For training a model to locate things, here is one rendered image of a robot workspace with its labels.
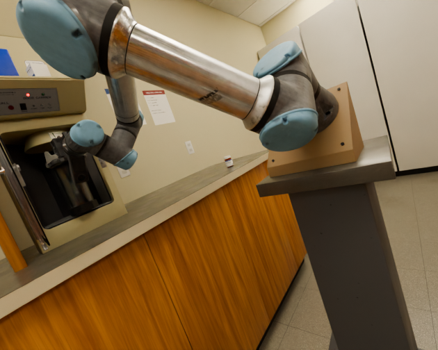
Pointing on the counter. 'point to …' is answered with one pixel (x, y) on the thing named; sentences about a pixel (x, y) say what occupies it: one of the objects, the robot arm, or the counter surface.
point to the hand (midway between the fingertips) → (64, 164)
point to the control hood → (68, 105)
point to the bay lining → (44, 207)
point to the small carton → (37, 70)
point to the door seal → (18, 181)
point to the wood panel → (3, 233)
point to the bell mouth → (41, 141)
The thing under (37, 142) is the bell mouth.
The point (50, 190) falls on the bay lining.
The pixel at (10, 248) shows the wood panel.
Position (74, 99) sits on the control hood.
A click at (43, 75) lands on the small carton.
